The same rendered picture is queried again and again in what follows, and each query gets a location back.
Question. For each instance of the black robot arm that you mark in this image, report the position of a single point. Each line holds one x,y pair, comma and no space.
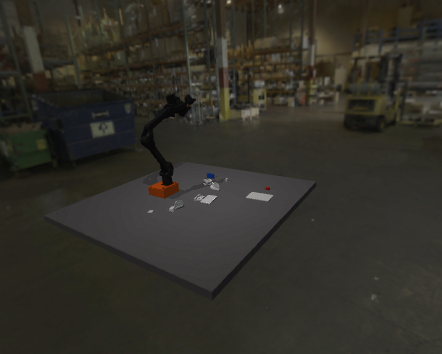
169,109

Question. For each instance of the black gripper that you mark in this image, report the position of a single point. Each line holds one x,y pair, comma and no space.
183,108

